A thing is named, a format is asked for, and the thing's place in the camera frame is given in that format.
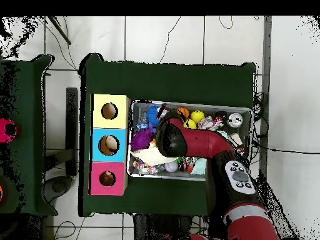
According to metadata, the yellow tennis ball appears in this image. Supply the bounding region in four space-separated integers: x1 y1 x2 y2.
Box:
183 119 198 130

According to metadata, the wooden box with three holes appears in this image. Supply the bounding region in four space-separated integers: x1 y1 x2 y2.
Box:
88 93 131 196

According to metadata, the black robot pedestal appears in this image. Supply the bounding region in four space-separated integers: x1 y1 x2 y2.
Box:
133 214 208 240

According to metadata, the clear mesh bin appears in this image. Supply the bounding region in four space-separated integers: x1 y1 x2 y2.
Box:
126 99 253 182

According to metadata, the silver drink can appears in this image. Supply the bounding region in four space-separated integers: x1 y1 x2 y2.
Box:
227 112 244 128

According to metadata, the dark green tablecloth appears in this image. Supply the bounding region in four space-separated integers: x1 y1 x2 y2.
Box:
0 54 59 216
78 52 256 218

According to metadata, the pink ball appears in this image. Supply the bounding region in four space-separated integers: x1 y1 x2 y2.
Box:
0 117 18 144

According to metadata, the purple spiky ball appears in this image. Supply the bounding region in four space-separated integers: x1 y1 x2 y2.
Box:
130 128 154 153

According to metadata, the grey metal rail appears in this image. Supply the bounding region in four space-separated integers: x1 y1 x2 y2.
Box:
258 16 273 173

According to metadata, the black cable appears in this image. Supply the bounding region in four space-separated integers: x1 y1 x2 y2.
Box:
252 142 320 155

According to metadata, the black stand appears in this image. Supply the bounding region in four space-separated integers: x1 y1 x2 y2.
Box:
65 87 79 177

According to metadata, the yellow smiley ball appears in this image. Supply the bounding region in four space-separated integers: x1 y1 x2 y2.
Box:
190 109 205 124

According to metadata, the black rod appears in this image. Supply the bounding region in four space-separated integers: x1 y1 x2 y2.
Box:
47 16 72 46

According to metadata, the orange toy basketball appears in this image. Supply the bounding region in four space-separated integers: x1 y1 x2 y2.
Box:
176 106 190 120

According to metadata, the plain wooden cube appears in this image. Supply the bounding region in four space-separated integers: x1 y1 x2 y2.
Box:
229 133 244 146

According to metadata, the blue fuzzy ball with eyes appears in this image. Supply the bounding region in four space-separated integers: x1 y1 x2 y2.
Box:
146 105 161 126

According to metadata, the mint green muslin cloth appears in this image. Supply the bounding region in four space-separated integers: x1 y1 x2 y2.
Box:
191 129 232 176

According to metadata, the cream muslin cloth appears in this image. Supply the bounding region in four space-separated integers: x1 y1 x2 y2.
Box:
130 146 179 168

